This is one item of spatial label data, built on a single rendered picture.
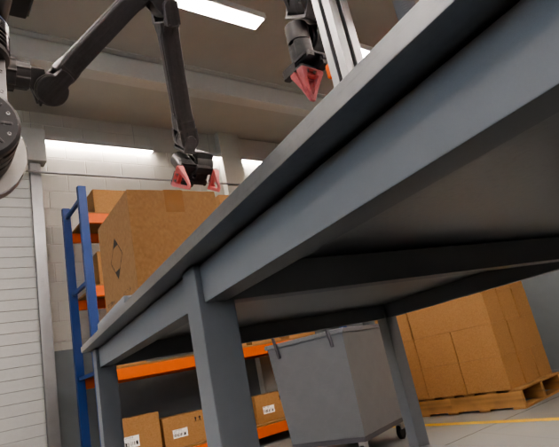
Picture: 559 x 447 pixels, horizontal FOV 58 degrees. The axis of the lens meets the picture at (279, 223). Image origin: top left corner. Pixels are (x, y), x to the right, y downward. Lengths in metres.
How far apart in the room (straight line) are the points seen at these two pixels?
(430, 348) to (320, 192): 4.12
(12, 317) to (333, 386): 3.03
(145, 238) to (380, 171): 0.90
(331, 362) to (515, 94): 3.02
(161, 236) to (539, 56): 1.05
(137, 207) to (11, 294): 3.96
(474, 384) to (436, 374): 0.33
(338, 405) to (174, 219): 2.27
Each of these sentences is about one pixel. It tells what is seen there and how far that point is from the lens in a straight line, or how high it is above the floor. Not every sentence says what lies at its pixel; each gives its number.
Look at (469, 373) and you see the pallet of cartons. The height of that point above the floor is 0.30.
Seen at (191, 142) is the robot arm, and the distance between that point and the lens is 1.58.
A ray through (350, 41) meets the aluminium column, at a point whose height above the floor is 1.15.
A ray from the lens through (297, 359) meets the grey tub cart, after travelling 3.42.
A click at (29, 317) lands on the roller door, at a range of 5.15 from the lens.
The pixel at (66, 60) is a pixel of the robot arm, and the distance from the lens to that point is 1.44.
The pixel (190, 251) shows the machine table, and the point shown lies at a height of 0.81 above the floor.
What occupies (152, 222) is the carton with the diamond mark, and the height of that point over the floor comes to 1.03.
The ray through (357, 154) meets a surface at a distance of 0.44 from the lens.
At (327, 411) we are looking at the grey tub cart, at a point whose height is 0.32.
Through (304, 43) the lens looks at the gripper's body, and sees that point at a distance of 1.25.
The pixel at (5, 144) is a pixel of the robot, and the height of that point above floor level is 1.09.
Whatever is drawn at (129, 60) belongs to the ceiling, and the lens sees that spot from 5.16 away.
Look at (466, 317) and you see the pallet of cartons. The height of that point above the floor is 0.72.
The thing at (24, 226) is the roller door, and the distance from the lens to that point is 5.38.
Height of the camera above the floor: 0.63
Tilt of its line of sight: 16 degrees up
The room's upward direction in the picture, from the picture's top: 12 degrees counter-clockwise
